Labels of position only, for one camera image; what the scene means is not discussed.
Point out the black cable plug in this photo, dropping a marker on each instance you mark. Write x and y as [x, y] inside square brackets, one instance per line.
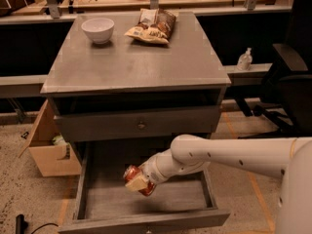
[22, 224]

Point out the closed grey top drawer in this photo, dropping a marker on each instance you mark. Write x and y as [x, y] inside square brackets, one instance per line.
[139, 123]

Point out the white bowl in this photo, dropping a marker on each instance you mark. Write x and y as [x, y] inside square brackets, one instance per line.
[98, 30]

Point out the grey wooden drawer cabinet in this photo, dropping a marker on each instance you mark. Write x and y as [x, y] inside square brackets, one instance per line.
[126, 75]

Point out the green white item in box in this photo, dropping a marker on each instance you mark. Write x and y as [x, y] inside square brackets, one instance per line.
[58, 140]

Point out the black office chair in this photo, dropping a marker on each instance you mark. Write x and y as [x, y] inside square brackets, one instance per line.
[286, 89]

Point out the chip bag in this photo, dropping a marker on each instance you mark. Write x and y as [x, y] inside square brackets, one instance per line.
[154, 26]

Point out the red coke can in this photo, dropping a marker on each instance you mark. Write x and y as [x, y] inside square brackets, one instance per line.
[131, 172]

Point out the hand sanitizer bottle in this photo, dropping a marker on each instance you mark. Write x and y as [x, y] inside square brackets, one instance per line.
[245, 60]

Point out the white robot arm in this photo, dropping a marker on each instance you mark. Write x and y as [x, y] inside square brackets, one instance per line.
[286, 158]

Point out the cardboard box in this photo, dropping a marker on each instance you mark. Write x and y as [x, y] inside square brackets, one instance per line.
[51, 160]

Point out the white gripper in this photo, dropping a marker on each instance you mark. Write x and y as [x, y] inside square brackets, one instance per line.
[150, 172]

